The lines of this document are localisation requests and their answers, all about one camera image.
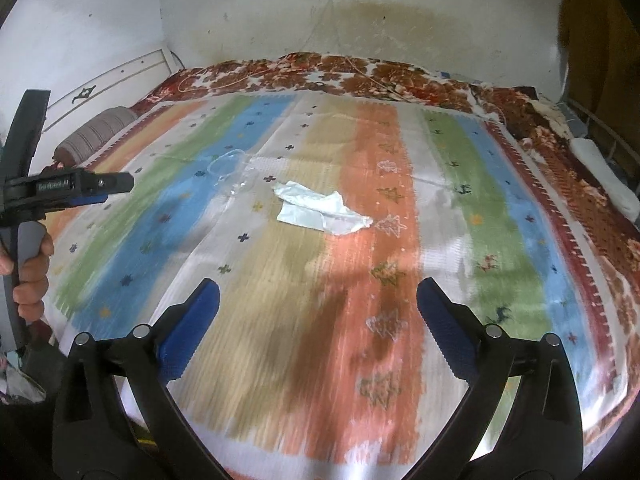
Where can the colourful striped mat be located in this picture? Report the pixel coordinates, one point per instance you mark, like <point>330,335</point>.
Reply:
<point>310,320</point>

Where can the striped bolster pillow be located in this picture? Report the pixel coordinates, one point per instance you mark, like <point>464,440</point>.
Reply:
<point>95,135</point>

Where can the clear plastic wrapper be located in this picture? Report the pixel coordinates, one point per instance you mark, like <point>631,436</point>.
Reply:
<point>230,170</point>

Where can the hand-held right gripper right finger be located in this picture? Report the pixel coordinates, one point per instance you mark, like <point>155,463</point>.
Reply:
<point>445,332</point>

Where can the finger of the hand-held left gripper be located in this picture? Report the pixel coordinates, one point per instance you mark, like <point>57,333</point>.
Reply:
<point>105,185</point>

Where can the colourful striped bed cover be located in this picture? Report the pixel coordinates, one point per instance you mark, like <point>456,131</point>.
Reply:
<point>350,72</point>

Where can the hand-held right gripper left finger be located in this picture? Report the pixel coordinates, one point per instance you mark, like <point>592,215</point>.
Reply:
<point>190,332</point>

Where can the brown wooden wardrobe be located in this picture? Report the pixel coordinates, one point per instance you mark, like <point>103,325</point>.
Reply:
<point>600,35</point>

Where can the white headboard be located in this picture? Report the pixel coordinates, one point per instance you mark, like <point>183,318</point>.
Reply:
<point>125,72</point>

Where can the white tissue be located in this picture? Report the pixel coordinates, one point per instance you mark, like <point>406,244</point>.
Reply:
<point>320,210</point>

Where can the person's left hand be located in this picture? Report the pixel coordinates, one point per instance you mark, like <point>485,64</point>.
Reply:
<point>32,280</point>

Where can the metal bed rail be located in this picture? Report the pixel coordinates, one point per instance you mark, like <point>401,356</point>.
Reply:
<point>607,127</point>

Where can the white pillow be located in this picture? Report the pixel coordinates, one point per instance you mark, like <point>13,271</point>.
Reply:
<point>600,172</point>

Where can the patterned cloth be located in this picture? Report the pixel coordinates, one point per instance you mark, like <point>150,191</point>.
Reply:
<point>20,382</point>

